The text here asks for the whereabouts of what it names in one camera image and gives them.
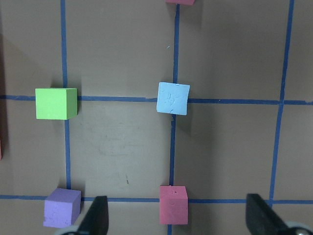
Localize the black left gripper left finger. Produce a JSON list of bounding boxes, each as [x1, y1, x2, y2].
[[77, 196, 109, 235]]

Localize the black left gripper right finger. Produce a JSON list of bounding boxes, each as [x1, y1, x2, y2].
[[246, 193, 290, 235]]

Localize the purple foam block far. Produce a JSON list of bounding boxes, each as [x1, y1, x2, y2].
[[43, 188, 81, 228]]

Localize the pink foam block far left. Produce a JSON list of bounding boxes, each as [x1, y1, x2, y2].
[[159, 186, 188, 225]]

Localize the pink foam block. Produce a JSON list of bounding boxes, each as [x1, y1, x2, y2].
[[159, 186, 188, 225], [165, 0, 195, 6]]

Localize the green foam block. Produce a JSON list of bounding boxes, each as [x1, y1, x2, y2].
[[35, 88, 78, 120]]

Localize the light blue foam block centre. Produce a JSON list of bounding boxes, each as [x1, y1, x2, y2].
[[156, 82, 190, 116]]

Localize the long red foam bar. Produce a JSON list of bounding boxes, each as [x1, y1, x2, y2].
[[0, 35, 8, 160]]

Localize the pink foam block far right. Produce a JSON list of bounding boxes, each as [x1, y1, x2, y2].
[[165, 0, 195, 6]]

